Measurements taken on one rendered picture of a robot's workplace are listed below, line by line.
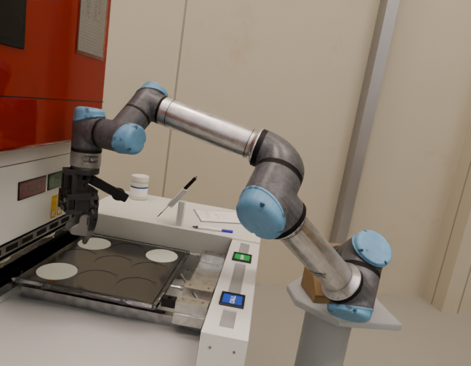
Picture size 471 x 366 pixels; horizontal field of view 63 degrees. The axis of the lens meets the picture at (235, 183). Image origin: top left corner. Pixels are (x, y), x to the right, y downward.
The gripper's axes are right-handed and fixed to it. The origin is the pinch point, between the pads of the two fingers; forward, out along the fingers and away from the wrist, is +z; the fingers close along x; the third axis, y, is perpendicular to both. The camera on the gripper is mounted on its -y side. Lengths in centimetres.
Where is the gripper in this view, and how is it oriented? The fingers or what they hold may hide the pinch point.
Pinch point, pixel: (87, 239)
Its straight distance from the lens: 113.6
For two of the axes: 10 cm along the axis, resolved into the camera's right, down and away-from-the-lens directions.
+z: -1.5, 9.7, 2.0
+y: -7.5, 0.2, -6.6
